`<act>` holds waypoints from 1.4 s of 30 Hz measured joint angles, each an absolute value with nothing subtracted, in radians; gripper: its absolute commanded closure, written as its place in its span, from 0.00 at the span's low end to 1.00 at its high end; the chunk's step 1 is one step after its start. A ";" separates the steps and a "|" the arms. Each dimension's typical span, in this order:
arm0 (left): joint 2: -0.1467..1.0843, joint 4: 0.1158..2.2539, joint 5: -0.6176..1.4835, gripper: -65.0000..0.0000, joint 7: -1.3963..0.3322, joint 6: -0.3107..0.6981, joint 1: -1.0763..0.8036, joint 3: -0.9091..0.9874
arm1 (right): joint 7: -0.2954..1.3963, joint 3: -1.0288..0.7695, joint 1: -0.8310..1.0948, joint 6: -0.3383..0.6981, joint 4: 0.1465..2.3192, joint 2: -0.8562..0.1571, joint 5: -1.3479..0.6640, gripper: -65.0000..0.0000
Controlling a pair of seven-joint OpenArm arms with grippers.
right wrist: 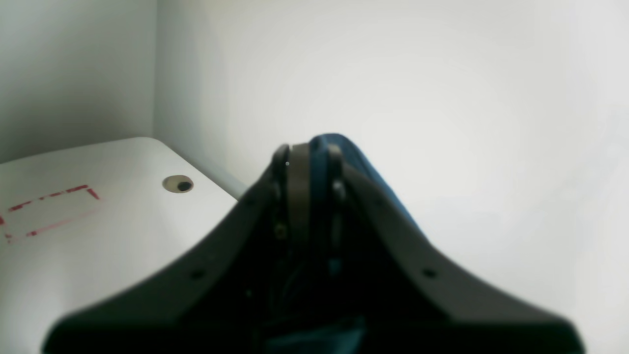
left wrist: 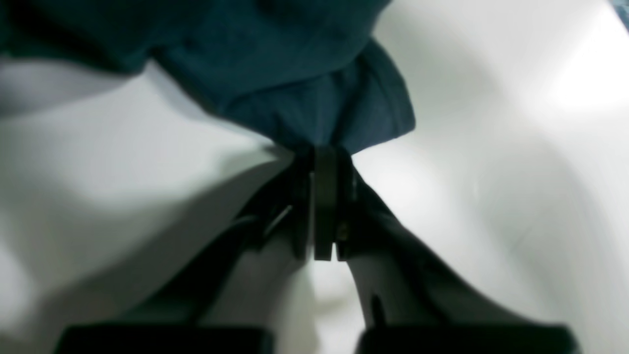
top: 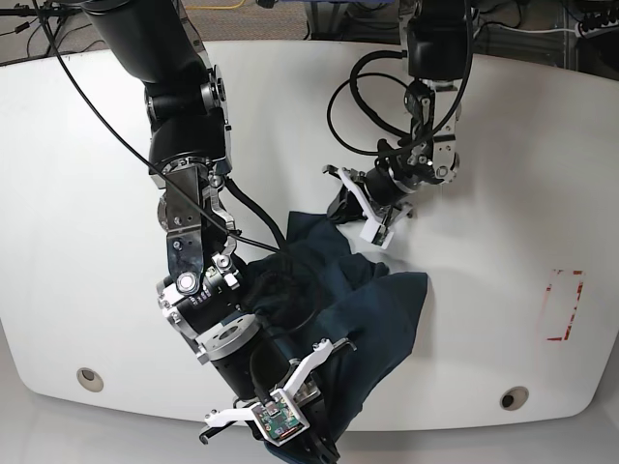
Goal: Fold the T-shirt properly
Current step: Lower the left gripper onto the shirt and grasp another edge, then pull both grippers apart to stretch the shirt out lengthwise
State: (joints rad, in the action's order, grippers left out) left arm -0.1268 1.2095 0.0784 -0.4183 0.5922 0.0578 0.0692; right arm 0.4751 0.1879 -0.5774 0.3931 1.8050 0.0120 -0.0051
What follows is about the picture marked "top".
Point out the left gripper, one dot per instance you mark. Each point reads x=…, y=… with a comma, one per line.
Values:
x=382, y=188

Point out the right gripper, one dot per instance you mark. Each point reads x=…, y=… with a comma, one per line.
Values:
x=253, y=370

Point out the dark teal T-shirt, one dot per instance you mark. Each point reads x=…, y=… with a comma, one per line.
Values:
x=328, y=291

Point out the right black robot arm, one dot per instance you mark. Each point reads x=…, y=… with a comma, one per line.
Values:
x=205, y=296

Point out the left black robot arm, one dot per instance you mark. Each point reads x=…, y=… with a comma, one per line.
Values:
x=436, y=40

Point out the red tape rectangle marking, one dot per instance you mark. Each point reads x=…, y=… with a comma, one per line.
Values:
x=562, y=296

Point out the white power strip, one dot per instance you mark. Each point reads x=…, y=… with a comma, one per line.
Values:
x=598, y=23

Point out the black tripod stand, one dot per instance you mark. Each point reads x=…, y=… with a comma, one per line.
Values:
x=22, y=35

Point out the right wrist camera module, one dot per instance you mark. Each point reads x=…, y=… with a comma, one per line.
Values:
x=280, y=420

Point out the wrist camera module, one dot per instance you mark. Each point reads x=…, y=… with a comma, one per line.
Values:
x=280, y=420
x=376, y=233

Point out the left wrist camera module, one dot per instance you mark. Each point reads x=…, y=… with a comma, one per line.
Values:
x=376, y=233

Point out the right table cable grommet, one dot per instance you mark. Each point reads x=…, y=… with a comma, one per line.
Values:
x=514, y=398

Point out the table cable grommet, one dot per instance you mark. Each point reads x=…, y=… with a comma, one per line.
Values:
x=89, y=379
x=514, y=398

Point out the left table cable grommet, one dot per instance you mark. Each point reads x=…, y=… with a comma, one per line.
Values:
x=89, y=379

